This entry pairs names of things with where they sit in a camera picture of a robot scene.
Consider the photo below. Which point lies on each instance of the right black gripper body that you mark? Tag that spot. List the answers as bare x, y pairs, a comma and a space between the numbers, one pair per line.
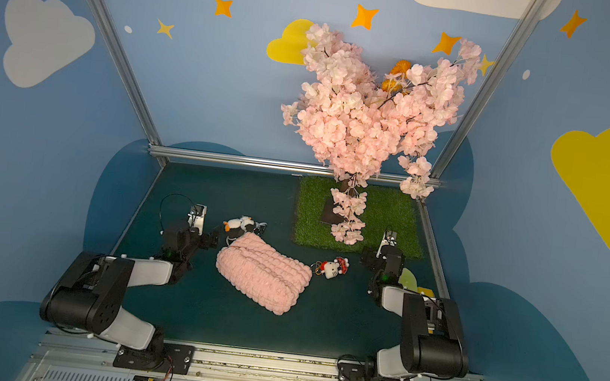
374, 258

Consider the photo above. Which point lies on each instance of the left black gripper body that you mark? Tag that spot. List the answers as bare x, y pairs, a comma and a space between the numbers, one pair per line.
204, 238

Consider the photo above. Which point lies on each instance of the white orange duck plush charm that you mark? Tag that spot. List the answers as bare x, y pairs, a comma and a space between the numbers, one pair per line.
245, 223

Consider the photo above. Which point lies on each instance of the white red kitty plush charm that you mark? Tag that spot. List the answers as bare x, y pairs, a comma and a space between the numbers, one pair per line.
331, 269

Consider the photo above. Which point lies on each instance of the pink fluffy knitted bag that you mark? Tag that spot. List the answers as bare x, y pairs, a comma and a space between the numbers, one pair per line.
267, 277

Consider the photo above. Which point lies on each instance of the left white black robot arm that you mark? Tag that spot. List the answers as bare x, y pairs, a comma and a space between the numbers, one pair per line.
89, 296

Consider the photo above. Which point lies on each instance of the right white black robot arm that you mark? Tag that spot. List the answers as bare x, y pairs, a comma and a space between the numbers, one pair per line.
431, 335

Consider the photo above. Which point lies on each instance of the green toy shovel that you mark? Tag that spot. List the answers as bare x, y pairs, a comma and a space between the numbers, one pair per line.
408, 281

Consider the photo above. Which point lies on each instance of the yellow toy shovel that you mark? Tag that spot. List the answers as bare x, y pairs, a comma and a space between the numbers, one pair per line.
426, 292

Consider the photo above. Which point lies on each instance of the green artificial grass mat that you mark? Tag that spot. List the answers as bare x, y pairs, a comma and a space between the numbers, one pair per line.
387, 209

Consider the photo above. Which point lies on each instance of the pink cherry blossom tree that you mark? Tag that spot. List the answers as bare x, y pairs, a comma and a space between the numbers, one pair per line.
355, 124

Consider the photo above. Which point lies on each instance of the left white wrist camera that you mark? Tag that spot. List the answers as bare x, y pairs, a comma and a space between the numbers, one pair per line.
196, 218

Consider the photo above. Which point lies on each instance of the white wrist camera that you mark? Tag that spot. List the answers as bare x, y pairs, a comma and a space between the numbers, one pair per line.
389, 239
196, 218

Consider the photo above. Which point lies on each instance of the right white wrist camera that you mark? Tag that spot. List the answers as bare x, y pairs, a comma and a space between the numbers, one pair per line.
389, 239

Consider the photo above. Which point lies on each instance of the aluminium cage frame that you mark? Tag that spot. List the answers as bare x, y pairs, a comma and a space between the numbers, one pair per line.
207, 78

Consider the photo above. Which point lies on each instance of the dark tree base plate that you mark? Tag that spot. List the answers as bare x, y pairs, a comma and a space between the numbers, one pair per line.
329, 216

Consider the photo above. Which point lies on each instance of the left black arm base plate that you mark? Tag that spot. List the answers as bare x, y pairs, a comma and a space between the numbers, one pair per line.
173, 357

